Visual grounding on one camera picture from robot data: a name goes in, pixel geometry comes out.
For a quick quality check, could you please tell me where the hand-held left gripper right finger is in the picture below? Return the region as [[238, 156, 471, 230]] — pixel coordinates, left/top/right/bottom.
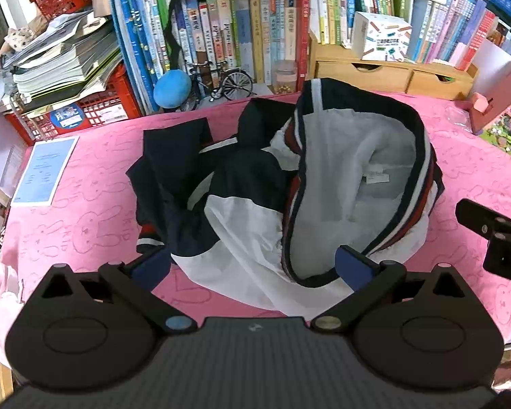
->
[[311, 245, 471, 335]]

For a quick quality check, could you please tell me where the white patterned box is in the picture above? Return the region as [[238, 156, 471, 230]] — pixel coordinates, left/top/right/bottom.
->
[[351, 11, 412, 61]]

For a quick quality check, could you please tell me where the stack of magazines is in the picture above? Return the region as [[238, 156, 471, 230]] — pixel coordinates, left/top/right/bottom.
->
[[2, 11, 124, 113]]

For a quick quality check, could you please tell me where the navy and white jacket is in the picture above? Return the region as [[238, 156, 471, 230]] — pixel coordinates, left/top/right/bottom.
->
[[125, 77, 446, 322]]

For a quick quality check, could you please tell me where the row of tall books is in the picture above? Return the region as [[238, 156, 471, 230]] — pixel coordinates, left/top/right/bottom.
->
[[111, 0, 311, 116]]

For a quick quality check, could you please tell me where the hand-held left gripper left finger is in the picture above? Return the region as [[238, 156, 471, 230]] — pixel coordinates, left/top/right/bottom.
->
[[38, 249, 197, 336]]

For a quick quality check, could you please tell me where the clear plastic wrapper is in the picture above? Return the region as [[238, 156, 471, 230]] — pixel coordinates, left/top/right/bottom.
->
[[445, 106, 469, 126]]

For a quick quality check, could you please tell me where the red plastic crate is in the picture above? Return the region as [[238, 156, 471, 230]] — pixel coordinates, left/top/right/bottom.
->
[[4, 64, 143, 146]]

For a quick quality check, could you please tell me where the clear plastic jar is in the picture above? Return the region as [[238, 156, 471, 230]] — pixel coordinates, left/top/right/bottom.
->
[[273, 60, 299, 94]]

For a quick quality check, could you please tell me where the blue paper sheet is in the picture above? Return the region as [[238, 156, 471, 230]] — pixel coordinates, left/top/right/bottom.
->
[[12, 136, 79, 206]]

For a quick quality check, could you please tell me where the wooden drawer organizer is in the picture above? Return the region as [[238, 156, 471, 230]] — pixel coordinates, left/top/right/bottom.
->
[[309, 30, 480, 101]]

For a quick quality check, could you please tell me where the row of thin colourful books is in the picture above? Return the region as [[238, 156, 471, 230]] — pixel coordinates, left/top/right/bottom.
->
[[302, 0, 511, 73]]

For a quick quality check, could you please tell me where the blue plush ball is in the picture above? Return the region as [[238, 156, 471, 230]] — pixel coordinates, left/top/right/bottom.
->
[[153, 69, 192, 108]]

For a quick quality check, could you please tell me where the white card sheet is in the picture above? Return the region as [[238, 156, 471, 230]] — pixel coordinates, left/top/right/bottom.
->
[[464, 38, 511, 94]]

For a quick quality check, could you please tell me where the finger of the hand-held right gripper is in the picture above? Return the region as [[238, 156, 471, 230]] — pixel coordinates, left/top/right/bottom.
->
[[455, 198, 511, 240]]

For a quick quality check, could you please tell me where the black model bicycle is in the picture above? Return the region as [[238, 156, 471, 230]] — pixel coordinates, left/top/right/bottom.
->
[[181, 60, 255, 111]]

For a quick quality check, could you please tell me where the pink toy house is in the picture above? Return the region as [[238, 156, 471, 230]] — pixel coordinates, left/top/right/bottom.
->
[[468, 89, 511, 163]]

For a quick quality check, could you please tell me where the pink rabbit-print blanket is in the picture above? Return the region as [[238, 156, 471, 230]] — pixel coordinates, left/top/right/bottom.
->
[[0, 91, 511, 350]]

